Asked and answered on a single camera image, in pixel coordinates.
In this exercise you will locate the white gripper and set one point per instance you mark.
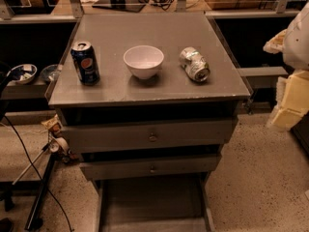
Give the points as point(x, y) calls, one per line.
point(300, 43)

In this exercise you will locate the blue pepsi can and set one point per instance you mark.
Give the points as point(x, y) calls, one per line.
point(85, 62)

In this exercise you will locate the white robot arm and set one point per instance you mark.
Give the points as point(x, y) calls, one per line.
point(296, 43)

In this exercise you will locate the crushed silver green can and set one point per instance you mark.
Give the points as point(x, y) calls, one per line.
point(194, 64)

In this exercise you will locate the grey drawer cabinet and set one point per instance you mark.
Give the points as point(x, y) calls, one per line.
point(170, 95)

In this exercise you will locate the white bowl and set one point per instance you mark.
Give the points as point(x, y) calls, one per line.
point(143, 61)

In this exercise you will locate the black monitor stand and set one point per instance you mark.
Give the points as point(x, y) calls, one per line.
point(132, 6)

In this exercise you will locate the clear glass bowl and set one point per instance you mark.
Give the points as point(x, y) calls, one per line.
point(50, 73)

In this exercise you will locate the crumpled snack wrapper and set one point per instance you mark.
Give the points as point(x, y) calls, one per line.
point(53, 125)

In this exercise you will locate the roll of tape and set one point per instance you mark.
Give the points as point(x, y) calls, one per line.
point(59, 145)

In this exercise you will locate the white rod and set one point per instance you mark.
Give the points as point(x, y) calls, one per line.
point(31, 163)

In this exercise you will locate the bowl with small items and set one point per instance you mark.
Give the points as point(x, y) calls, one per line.
point(23, 74)

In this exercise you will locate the black metal floor bar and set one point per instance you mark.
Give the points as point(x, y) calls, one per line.
point(34, 221)

